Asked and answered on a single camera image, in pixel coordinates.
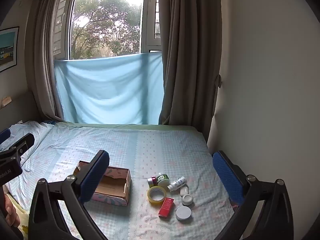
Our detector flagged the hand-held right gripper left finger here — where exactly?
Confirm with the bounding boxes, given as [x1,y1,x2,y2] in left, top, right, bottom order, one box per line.
[28,150,110,240]

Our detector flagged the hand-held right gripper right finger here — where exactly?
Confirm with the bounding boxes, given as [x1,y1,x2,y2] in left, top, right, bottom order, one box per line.
[212,151,294,240]

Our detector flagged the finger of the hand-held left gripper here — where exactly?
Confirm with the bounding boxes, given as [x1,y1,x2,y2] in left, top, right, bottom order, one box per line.
[0,128,11,144]
[0,133,35,155]

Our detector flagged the cardboard box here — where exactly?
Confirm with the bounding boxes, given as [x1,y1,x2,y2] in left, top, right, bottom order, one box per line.
[73,160,132,206]

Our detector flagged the white pill bottle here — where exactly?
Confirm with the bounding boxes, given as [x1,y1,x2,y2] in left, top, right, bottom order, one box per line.
[167,176,187,192]

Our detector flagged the white flat-lid jar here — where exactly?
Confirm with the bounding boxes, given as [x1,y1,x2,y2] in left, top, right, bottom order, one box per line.
[175,206,192,221]

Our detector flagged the green label white jar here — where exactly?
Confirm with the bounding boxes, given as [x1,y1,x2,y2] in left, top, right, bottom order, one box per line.
[156,172,170,187]

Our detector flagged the red carton box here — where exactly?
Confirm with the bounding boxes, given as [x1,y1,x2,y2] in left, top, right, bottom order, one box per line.
[158,197,175,219]

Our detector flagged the yellow tape roll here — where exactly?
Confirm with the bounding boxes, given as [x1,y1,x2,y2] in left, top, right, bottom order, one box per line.
[147,186,167,206]

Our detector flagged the person's left hand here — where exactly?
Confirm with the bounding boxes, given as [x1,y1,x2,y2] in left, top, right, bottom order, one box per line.
[4,195,21,227]

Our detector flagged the yellow floral cloth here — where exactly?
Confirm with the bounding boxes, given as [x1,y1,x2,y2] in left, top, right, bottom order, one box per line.
[10,200,34,240]

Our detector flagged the green under sheet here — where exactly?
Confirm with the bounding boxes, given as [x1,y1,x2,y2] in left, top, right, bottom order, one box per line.
[54,121,202,132]

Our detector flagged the checkered floral bed sheet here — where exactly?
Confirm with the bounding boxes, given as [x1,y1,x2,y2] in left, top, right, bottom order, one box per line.
[0,121,237,240]

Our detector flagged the grey-brown curtain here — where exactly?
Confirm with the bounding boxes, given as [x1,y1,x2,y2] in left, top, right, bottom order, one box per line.
[157,0,223,142]
[24,0,81,122]

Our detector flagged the light blue hanging cloth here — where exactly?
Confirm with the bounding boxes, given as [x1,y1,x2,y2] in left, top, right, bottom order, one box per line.
[54,51,165,125]

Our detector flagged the wall poster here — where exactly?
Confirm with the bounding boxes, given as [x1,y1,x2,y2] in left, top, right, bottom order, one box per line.
[0,26,20,72]

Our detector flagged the window with white frame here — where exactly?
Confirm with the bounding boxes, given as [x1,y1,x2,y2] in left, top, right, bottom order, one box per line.
[53,0,162,61]

